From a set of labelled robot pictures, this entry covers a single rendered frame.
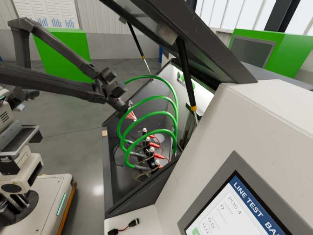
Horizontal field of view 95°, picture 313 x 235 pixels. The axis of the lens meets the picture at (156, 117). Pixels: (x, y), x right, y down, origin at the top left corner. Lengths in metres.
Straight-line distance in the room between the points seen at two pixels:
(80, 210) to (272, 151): 1.80
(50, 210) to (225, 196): 1.50
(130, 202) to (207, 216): 0.33
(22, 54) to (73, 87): 0.55
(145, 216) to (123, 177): 0.34
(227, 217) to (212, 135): 0.19
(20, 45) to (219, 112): 1.06
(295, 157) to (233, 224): 0.19
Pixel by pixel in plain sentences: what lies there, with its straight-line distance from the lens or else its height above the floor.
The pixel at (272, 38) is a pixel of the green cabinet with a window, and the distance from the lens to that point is 3.16.
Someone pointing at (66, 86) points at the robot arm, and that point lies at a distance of 0.63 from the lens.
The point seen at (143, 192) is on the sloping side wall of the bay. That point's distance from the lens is 0.65.
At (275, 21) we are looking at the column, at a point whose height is 1.80.
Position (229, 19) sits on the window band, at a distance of 5.82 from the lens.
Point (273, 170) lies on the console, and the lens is 0.34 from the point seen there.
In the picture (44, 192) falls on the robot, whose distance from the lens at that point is 1.82.
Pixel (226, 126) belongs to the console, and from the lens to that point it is 0.38.
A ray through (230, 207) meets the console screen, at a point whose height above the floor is 1.35.
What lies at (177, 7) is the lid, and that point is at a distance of 0.29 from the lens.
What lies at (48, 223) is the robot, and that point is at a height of 0.28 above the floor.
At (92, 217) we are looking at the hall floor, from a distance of 1.85.
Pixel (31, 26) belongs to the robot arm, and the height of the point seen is 1.59.
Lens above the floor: 1.68
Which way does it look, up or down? 35 degrees down
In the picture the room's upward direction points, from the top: 5 degrees clockwise
